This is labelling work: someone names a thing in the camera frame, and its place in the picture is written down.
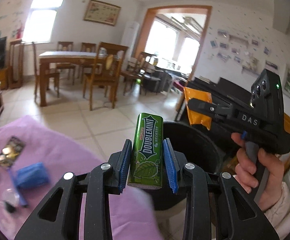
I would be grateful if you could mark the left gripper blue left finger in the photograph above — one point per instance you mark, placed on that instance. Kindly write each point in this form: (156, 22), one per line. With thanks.
(123, 165)

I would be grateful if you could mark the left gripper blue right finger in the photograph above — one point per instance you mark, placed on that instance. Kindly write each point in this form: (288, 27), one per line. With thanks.
(171, 165)

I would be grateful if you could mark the green doublemint gum pack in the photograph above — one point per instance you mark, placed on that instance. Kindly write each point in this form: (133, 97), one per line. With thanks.
(146, 157)

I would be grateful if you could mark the orange snack packet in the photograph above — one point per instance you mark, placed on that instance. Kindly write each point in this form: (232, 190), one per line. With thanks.
(195, 103)

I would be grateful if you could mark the person's right forearm sleeve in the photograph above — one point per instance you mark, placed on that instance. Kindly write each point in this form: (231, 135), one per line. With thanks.
(279, 214)

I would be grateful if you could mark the black trash bin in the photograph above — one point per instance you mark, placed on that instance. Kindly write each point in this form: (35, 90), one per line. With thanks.
(197, 147)

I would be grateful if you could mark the person's right hand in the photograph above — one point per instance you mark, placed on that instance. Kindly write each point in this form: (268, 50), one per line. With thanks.
(245, 170)

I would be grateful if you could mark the black upright piano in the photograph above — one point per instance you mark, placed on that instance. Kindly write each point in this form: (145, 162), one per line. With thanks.
(210, 89)

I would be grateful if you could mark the blue plastic bag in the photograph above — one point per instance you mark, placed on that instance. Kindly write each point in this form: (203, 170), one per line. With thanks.
(32, 176)

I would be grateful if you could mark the front wooden dining chair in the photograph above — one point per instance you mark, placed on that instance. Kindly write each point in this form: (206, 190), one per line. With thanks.
(106, 70)

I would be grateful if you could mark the white floor air conditioner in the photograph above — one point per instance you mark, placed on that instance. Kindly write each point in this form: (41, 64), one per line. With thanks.
(129, 36)

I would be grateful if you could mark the wooden dining table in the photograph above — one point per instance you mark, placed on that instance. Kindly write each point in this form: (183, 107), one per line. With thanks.
(73, 57)

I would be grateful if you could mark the framed floral painting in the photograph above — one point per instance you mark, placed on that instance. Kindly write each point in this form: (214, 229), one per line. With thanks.
(102, 12)

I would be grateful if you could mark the tall wooden plant stand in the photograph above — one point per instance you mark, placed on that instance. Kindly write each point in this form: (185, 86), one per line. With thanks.
(15, 63)

